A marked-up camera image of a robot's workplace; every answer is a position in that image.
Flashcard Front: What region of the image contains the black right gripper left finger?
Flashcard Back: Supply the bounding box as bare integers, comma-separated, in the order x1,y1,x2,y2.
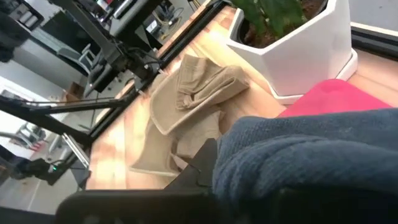
164,138,219,191

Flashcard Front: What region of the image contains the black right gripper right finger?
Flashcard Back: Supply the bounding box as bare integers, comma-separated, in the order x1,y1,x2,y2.
273,186,398,224

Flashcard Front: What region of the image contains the beige fabric hat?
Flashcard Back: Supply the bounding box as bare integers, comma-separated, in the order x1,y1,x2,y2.
129,54,251,177

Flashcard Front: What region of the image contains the navy blue knit hat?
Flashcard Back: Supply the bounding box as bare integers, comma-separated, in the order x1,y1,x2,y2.
212,107,398,215

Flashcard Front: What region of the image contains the pink plastic bin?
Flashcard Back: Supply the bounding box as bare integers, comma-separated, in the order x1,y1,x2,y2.
277,78,393,119

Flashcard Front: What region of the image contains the white hexagonal plant pot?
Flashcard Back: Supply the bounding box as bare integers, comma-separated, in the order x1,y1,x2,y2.
226,0,359,106

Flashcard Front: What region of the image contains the brown cardboard box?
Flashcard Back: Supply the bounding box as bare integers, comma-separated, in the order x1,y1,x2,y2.
63,82,85,103

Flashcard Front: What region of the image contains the grey chair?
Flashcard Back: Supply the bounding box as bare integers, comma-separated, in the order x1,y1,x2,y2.
57,42,104,77

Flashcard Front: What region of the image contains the green cactus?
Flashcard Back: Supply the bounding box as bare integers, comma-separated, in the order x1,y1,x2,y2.
231,0,305,39

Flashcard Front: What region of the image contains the black frame post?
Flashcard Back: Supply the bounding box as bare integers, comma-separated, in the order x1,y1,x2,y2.
49,0,165,94

